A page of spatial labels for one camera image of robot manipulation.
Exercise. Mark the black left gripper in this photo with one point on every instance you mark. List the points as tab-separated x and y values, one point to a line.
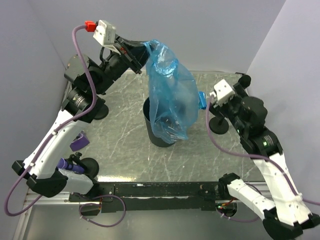
133	54

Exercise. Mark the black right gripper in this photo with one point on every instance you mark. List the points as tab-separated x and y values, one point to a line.
219	107

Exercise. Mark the blue detached trash bag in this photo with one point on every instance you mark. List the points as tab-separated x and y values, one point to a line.
170	83

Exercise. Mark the dark blue trash bin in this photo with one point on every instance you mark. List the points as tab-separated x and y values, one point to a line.
164	128

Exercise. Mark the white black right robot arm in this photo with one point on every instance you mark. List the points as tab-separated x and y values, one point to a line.
285	216

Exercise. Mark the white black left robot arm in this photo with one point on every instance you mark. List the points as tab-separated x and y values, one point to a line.
82	105

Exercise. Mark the black right mic stand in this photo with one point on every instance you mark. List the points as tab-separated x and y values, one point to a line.
218	123

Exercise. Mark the black microphone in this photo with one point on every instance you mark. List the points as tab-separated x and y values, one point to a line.
242	84

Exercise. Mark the purple microphone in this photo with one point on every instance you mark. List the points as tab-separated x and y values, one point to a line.
70	166

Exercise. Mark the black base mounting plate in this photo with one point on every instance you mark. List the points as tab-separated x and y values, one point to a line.
110	204

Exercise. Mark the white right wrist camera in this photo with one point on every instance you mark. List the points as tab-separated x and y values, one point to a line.
222	92

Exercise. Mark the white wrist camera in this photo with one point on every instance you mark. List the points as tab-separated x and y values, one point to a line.
222	92
104	33

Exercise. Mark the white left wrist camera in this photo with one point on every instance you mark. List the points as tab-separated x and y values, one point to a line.
104	33

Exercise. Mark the aluminium rail frame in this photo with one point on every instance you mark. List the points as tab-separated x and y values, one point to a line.
208	190

